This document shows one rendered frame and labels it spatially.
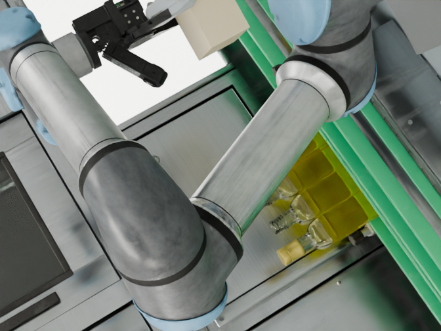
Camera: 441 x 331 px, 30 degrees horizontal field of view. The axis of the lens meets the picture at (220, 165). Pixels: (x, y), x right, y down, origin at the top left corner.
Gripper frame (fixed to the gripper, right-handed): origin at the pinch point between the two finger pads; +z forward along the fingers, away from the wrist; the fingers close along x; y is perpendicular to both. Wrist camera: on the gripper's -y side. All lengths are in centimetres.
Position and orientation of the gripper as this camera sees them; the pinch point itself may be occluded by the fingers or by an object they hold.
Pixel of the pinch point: (193, 8)
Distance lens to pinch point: 144.3
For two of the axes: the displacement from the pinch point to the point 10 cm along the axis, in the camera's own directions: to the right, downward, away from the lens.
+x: -2.0, 0.6, 9.8
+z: 8.5, -4.8, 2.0
